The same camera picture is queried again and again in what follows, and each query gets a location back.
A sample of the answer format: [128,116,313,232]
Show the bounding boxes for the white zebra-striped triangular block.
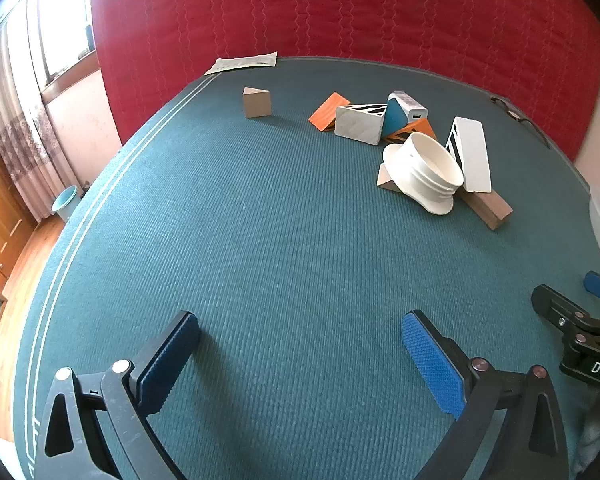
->
[334,103,389,147]

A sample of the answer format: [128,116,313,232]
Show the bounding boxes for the orange black-striped wedge block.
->
[387,119,438,144]

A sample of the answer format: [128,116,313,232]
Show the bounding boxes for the patterned curtain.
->
[0,20,84,224]

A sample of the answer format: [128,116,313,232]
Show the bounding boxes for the light blue trash bin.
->
[49,185,79,222]

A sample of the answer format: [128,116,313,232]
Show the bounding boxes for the black cable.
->
[489,95,552,149]

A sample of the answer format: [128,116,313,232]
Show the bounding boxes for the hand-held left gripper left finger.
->
[32,310,201,480]

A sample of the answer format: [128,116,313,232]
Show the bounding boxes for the wooden door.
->
[0,149,35,282]

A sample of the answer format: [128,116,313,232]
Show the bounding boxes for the person's right hand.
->
[574,385,600,478]

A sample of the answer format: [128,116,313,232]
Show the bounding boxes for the white flanged plastic cup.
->
[382,131,466,216]

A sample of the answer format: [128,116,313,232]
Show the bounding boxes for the brown long wooden block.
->
[459,189,514,231]

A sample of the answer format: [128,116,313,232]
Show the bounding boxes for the bright window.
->
[27,0,94,87]

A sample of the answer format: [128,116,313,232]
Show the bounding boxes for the white power adapter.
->
[387,91,428,126]

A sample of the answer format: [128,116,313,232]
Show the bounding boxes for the plain wooden triangular block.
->
[243,87,272,119]

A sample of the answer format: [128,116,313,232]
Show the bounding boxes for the white paper leaflet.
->
[204,51,279,76]

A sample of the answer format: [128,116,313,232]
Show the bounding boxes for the white long striped block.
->
[444,116,494,195]

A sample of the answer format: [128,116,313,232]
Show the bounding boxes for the plain orange wedge block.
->
[308,92,352,134]

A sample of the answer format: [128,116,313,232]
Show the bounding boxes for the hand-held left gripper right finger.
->
[401,310,571,480]

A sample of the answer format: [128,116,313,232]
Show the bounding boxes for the small pale wooden block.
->
[377,162,402,194]

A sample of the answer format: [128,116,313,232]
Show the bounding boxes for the blue wedge block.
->
[382,97,409,136]

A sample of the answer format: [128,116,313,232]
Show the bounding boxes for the red quilted blanket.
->
[89,0,600,161]

